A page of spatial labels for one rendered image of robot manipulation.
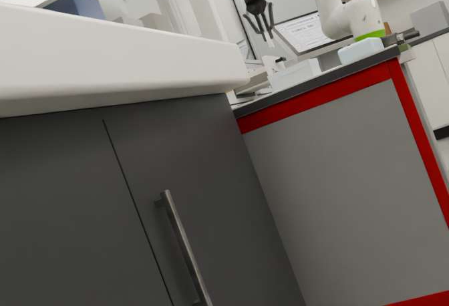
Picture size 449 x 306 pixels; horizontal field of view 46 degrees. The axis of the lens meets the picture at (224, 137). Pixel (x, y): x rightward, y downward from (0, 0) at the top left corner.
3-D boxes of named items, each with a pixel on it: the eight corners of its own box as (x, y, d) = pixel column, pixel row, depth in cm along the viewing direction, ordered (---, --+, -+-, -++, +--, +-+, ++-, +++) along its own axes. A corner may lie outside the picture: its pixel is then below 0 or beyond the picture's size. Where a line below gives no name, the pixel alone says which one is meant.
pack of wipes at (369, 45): (353, 63, 152) (348, 49, 152) (385, 51, 147) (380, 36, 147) (341, 66, 139) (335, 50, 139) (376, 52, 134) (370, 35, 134)
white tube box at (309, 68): (323, 75, 149) (317, 57, 149) (315, 77, 141) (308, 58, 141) (283, 91, 154) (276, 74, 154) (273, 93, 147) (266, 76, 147)
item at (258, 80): (284, 79, 223) (279, 66, 223) (270, 80, 199) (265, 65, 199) (202, 112, 236) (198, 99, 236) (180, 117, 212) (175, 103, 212)
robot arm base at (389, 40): (422, 40, 219) (418, 27, 219) (419, 39, 205) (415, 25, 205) (361, 60, 230) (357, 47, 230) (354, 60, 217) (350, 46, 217)
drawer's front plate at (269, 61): (290, 81, 224) (281, 57, 224) (275, 82, 197) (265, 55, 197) (286, 83, 225) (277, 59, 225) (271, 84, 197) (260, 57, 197)
